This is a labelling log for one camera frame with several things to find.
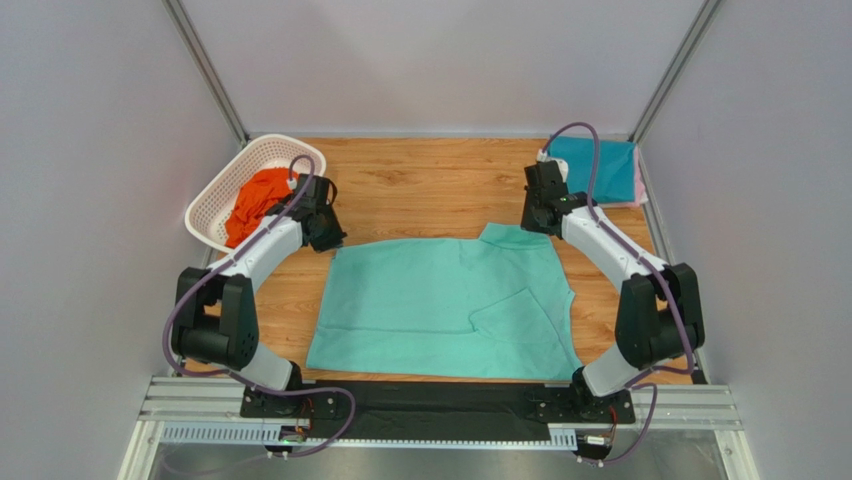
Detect orange t shirt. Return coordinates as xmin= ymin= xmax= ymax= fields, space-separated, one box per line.
xmin=224 ymin=168 xmax=299 ymax=249

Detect white plastic laundry basket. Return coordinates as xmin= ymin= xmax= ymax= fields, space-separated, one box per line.
xmin=184 ymin=134 xmax=327 ymax=253

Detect folded teal t shirt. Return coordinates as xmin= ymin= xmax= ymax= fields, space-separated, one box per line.
xmin=546 ymin=136 xmax=634 ymax=205

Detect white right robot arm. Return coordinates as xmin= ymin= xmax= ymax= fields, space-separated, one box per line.
xmin=521 ymin=161 xmax=706 ymax=422

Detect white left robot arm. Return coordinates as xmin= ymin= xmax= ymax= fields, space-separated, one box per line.
xmin=163 ymin=174 xmax=346 ymax=393

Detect left aluminium corner post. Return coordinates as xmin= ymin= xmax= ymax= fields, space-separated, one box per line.
xmin=162 ymin=0 xmax=250 ymax=147

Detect black base cloth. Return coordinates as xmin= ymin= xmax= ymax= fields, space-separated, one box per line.
xmin=317 ymin=381 xmax=579 ymax=441

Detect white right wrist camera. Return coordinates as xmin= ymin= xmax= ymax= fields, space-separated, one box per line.
xmin=536 ymin=149 xmax=569 ymax=183

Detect mint green t shirt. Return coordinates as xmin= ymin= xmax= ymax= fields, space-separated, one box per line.
xmin=306 ymin=223 xmax=581 ymax=381

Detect aluminium corner post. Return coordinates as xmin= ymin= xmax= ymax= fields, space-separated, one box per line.
xmin=629 ymin=0 xmax=725 ymax=143
xmin=162 ymin=0 xmax=250 ymax=147

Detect right aluminium corner post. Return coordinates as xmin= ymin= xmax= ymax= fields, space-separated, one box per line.
xmin=629 ymin=0 xmax=725 ymax=143

